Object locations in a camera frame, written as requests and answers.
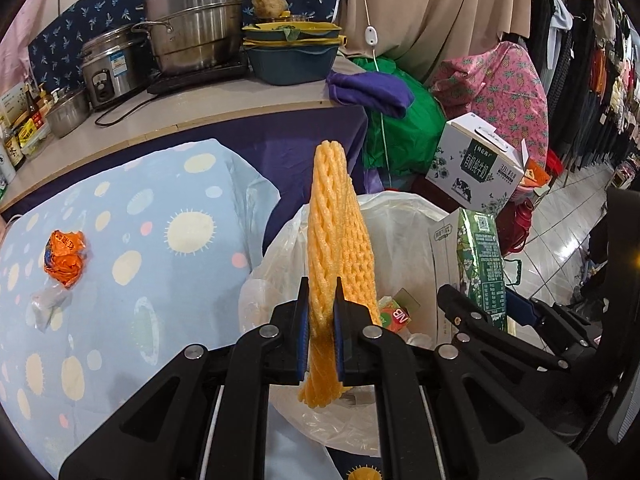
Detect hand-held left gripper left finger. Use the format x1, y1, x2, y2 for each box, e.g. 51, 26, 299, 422
59, 276, 310, 480

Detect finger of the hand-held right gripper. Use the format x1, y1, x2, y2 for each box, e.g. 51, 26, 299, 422
436, 284, 570, 372
505, 292, 599, 356

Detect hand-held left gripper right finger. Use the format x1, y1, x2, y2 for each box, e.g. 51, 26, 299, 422
334, 276, 587, 480

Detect green milk carton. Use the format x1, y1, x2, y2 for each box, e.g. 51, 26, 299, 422
427, 208, 508, 348

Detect white plastic trash bag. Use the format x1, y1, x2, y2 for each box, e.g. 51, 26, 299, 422
239, 190, 506, 458

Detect green and orange box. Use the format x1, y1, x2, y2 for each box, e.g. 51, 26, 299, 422
377, 296, 413, 336

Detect orange foam fruit net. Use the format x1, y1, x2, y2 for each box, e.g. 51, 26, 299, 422
298, 141, 382, 411

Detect orange packet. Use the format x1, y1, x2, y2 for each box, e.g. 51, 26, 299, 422
522, 157, 551, 187

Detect white and green milk box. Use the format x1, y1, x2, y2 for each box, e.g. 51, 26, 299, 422
425, 112, 531, 211

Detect light blue dotted blanket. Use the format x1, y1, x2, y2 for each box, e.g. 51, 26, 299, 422
0, 137, 386, 480

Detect green plastic bag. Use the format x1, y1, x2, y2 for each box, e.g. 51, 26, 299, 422
350, 57, 453, 193

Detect dark purple table cover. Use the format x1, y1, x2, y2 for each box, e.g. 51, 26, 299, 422
165, 105, 373, 256

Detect pink floral cloth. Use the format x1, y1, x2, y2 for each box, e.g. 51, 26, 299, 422
431, 40, 549, 161

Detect purple garment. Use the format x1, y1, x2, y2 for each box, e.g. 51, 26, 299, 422
326, 71, 416, 120

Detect orange snack wrapper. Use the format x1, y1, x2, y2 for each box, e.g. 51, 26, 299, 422
44, 230, 87, 288

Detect clear plastic wrapper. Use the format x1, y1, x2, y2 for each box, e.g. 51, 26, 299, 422
31, 285, 73, 331

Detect dark blue basin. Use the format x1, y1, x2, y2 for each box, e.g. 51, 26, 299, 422
244, 42, 341, 86

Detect row of hanging clothes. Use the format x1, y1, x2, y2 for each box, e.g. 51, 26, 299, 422
530, 0, 640, 171

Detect black induction cooker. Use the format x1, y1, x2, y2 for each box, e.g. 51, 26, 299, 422
146, 60, 251, 95

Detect yellow plates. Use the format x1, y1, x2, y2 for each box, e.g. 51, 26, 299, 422
241, 21, 347, 51

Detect beige curtain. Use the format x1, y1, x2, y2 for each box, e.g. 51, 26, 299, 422
332, 0, 533, 83

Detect steel bowl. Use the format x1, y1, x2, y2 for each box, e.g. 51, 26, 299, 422
45, 89, 92, 138

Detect steel rice cooker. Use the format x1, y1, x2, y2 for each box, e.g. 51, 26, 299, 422
80, 24, 151, 111

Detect clear food container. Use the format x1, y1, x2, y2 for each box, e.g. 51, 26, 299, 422
20, 127, 53, 158

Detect brown potato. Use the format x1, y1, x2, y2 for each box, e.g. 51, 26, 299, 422
251, 0, 291, 20

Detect steel steamer pot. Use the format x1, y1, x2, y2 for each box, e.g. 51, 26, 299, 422
131, 0, 264, 76

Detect dark bottle white label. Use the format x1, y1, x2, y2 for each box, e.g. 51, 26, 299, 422
2, 125, 26, 171

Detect dark sauce bottle red label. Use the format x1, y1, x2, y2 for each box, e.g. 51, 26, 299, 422
25, 85, 43, 122

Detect white carton box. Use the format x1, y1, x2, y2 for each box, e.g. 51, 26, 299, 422
0, 82, 28, 122

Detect blue patterned cloth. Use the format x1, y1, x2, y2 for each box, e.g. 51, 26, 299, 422
27, 0, 346, 91

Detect black power cable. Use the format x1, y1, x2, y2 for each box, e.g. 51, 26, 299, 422
95, 87, 161, 127

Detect white cord with switch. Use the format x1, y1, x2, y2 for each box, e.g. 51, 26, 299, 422
357, 0, 392, 181

